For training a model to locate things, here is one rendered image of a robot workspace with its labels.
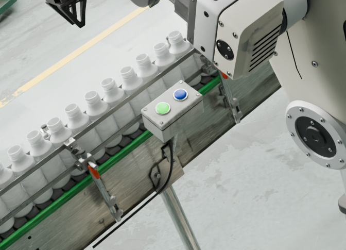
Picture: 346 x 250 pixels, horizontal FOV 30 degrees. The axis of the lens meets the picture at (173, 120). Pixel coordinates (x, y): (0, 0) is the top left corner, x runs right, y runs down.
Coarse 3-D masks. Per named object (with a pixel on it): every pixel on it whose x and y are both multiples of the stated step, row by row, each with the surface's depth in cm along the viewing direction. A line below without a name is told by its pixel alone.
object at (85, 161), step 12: (168, 48) 189; (204, 60) 178; (204, 72) 181; (228, 96) 180; (48, 132) 167; (72, 144) 160; (72, 156) 163; (84, 156) 156; (84, 168) 157; (96, 168) 155; (96, 180) 161; (108, 192) 171; (108, 204) 165
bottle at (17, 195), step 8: (0, 160) 156; (0, 168) 155; (0, 176) 155; (8, 176) 156; (0, 184) 155; (8, 192) 157; (16, 192) 158; (24, 192) 160; (8, 200) 158; (16, 200) 158; (24, 200) 160; (8, 208) 160; (24, 208) 160; (16, 216) 161
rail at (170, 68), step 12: (180, 60) 175; (132, 96) 169; (96, 120) 164; (132, 120) 172; (84, 132) 163; (120, 132) 170; (48, 156) 159; (36, 168) 158; (72, 168) 164; (0, 192) 154; (24, 204) 159
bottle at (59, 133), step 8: (48, 120) 162; (56, 120) 162; (48, 128) 161; (56, 128) 160; (64, 128) 162; (56, 136) 161; (64, 136) 161; (72, 136) 163; (56, 144) 162; (64, 152) 163; (64, 160) 165; (72, 160) 164
